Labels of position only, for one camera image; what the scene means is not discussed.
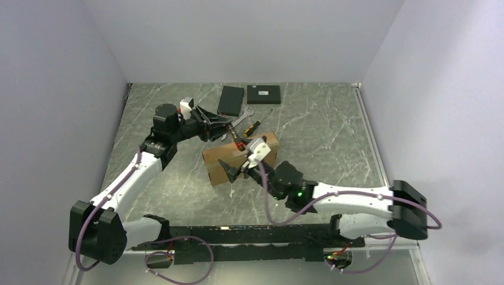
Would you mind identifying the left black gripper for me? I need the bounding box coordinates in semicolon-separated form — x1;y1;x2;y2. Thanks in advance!
171;105;233;143

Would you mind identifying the red black utility knife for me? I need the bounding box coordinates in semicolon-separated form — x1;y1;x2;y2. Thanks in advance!
228;125;246;151

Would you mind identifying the brown cardboard express box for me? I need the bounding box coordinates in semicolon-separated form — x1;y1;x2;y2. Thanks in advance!
201;131;279;186

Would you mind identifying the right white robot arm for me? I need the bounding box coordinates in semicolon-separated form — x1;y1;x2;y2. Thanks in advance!
218;160;429;246

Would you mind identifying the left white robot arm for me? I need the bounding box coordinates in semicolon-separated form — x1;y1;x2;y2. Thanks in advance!
68;102;232;271

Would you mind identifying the black box with label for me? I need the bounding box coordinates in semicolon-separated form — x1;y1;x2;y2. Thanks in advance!
247;85;281;105

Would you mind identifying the black foam block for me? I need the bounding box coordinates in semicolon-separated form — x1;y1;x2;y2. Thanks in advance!
217;85;244;116

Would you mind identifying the silver open-end wrench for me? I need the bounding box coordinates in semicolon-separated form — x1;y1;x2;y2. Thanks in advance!
220;106;255;141

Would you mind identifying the yellow black screwdriver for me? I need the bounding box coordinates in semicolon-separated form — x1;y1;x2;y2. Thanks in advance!
243;109;273;138

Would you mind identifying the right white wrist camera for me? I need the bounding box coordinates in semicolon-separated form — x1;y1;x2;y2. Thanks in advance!
247;137;271;168

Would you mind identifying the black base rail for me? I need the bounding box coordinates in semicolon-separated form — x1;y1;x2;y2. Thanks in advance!
134;224;365;265

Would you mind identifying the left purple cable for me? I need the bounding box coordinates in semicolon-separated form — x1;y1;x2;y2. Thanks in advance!
74;145;143;272

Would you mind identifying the aluminium frame rail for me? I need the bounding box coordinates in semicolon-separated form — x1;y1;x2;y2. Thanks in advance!
351;83;390;187

